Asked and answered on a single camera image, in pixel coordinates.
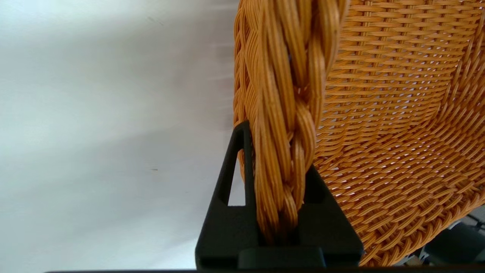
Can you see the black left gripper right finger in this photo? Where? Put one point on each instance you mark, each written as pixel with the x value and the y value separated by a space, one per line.
pixel 329 231

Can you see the dark robot base part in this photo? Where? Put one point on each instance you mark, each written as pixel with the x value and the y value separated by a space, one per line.
pixel 454 242

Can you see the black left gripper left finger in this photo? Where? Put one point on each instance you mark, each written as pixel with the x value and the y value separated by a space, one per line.
pixel 221 231

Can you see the orange woven wicker basket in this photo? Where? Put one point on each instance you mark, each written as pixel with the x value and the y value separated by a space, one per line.
pixel 379 113

